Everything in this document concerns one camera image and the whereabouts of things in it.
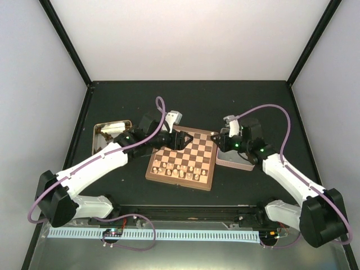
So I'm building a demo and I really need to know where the second right white arm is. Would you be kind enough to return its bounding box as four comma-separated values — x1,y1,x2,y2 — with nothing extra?
211,132,305,230

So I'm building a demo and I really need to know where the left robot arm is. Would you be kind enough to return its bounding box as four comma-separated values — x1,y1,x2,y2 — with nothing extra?
33,111,194,228

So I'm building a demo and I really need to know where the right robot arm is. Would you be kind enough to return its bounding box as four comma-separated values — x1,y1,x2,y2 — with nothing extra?
211,118,350,248

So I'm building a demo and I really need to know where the second left white arm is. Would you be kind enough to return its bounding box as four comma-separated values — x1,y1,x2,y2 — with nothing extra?
69,130,194,219

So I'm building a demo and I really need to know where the pink tin with light pieces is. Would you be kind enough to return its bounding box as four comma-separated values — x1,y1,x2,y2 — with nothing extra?
215,135,254,171

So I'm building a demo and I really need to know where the wooden chess board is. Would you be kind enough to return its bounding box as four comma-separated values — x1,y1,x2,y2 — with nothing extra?
145,126,217,191

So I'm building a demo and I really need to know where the gold tin with dark pieces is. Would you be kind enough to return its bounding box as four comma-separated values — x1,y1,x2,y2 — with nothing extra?
92,120,132,155

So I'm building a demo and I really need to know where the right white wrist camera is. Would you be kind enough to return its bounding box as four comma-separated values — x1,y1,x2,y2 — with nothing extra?
223,115,241,138

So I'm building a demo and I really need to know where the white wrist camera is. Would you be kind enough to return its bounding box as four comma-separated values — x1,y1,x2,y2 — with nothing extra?
162,110,182,133
223,115,241,138

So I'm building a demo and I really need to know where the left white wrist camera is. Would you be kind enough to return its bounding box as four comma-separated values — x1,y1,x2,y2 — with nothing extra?
162,110,182,133

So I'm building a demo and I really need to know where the purple cable loop front left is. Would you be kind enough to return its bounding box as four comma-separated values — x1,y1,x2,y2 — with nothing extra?
101,213,157,251

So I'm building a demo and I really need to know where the light blue cable duct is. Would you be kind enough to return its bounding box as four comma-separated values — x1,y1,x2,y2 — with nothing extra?
47,227,260,244

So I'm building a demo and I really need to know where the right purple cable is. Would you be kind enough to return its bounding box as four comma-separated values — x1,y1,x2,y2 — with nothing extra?
237,103,354,250

